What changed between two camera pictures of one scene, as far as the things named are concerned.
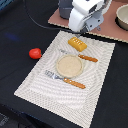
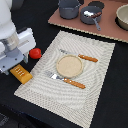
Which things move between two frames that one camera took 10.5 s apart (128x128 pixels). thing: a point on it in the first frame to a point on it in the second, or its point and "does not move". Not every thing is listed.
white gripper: (86, 15) to (15, 49)
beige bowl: (121, 18) does not move
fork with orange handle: (69, 81) does not move
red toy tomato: (35, 53) does not move
